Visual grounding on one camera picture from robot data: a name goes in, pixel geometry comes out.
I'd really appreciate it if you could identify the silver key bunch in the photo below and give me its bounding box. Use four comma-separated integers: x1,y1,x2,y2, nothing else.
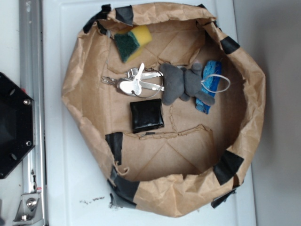
101,63,165,99

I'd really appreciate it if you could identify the grey plush toy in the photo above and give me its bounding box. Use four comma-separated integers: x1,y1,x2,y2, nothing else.
160,63,215,105

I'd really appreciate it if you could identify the brown paper bag bin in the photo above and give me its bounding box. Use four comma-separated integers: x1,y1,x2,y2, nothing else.
62,2,266,217

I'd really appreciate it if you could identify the yellow green sponge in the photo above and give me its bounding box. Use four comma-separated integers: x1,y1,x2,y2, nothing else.
114,25,152,63

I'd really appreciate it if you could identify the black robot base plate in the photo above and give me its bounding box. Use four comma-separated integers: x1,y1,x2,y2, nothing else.
0,73,35,179

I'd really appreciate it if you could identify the aluminium rail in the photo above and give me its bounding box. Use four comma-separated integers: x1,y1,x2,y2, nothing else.
19,0,48,226

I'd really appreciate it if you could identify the metal corner bracket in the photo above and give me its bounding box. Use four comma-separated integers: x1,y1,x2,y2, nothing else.
13,193,44,226

